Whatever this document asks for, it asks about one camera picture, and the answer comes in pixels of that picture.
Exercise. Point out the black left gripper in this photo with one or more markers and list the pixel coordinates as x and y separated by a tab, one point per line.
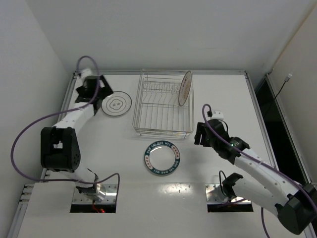
99	87

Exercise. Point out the metal base plate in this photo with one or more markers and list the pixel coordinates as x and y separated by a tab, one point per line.
101	194
214	196

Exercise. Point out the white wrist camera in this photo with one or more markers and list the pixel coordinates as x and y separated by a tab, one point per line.
217	114
84	73

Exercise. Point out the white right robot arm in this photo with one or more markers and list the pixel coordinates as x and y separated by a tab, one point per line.
294	205

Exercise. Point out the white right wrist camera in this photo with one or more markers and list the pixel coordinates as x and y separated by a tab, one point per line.
217	114

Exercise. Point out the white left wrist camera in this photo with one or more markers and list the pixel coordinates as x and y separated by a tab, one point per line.
84	73

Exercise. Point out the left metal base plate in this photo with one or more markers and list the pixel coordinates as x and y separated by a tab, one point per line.
101	194

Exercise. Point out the silver wire dish rack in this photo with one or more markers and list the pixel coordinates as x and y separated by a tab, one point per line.
157	112

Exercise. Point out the orange sunburst plate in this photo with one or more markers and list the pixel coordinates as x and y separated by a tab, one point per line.
185	88

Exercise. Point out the teal rimmed text plate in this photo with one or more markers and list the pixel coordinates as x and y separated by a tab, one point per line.
162	158

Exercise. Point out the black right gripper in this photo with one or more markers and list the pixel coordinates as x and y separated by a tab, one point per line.
202	134

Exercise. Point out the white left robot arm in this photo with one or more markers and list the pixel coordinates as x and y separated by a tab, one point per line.
60	150

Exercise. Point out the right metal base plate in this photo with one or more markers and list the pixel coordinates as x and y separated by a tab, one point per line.
214	196

